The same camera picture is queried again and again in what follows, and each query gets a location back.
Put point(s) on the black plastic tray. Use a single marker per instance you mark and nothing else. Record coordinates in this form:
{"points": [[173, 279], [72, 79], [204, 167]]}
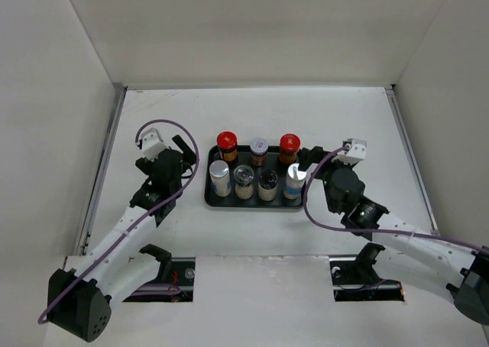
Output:
{"points": [[255, 202]]}

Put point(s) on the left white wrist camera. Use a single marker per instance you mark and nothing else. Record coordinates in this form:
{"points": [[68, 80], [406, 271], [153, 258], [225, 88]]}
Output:
{"points": [[151, 144]]}

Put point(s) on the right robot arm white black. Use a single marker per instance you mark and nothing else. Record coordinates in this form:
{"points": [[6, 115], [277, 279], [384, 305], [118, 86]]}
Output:
{"points": [[454, 270]]}

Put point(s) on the red lid sauce jar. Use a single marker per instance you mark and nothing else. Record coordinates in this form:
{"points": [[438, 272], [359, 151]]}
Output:
{"points": [[227, 143]]}

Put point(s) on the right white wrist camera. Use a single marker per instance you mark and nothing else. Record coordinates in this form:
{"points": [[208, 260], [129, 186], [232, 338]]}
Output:
{"points": [[354, 151]]}

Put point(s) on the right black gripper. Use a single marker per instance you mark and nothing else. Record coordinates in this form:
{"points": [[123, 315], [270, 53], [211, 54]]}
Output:
{"points": [[310, 156]]}

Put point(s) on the red lid chili jar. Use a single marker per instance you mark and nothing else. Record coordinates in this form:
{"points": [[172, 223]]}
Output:
{"points": [[289, 148]]}

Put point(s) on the silver lid salt canister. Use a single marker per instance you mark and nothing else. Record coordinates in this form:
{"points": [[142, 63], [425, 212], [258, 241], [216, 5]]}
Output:
{"points": [[219, 174], [295, 179]]}

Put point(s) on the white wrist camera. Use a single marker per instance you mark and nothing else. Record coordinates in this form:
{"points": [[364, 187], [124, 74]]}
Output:
{"points": [[354, 151], [151, 144]]}

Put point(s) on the white lid sauce jar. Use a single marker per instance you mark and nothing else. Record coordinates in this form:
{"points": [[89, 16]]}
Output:
{"points": [[258, 148]]}

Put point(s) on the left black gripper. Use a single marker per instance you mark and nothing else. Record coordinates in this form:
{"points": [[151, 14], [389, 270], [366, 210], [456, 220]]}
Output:
{"points": [[189, 158]]}

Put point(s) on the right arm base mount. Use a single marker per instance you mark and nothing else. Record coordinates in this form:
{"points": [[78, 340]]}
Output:
{"points": [[354, 279]]}

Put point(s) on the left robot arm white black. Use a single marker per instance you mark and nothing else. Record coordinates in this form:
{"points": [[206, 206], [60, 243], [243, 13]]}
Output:
{"points": [[81, 300]]}

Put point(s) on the clear lid spice jar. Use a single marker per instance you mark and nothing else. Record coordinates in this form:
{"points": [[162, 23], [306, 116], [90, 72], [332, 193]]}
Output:
{"points": [[244, 176]]}

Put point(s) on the black cap seasoning bottle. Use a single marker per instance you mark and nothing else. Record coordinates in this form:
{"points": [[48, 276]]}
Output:
{"points": [[267, 185]]}

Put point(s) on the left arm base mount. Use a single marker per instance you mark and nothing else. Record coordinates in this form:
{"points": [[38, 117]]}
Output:
{"points": [[174, 282]]}

